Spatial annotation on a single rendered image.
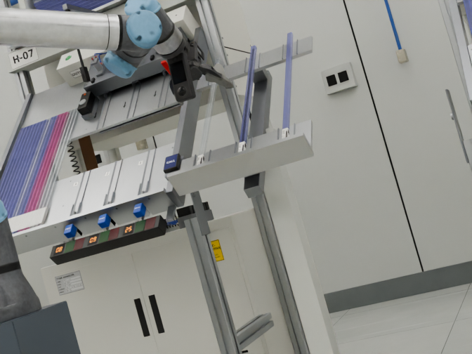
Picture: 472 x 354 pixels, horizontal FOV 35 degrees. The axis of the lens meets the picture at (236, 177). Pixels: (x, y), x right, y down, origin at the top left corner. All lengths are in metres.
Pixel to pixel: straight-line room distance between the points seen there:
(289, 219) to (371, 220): 1.88
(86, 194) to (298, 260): 0.63
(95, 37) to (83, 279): 1.07
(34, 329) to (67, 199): 0.80
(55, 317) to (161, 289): 0.87
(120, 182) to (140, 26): 0.61
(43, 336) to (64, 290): 1.06
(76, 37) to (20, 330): 0.59
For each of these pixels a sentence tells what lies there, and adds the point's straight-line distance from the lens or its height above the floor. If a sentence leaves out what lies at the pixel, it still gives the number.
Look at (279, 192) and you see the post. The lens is 1.93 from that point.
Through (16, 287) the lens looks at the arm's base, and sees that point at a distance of 1.48.
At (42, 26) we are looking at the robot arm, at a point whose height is 1.09.
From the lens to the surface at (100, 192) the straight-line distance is 2.12.
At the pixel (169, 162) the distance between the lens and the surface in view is 1.96.
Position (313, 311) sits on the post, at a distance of 1.95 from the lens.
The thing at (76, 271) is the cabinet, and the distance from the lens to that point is 2.49.
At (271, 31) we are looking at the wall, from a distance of 3.93.
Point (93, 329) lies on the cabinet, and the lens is 2.50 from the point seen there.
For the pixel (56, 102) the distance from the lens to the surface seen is 2.64.
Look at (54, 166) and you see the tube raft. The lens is 2.33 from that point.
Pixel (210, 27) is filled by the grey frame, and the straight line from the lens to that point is 2.46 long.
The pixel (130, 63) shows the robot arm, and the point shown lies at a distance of 1.74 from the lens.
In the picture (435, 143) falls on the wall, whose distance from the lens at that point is 3.72.
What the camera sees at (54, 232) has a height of 0.71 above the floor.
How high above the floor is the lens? 0.63
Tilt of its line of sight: 2 degrees up
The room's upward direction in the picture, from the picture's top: 16 degrees counter-clockwise
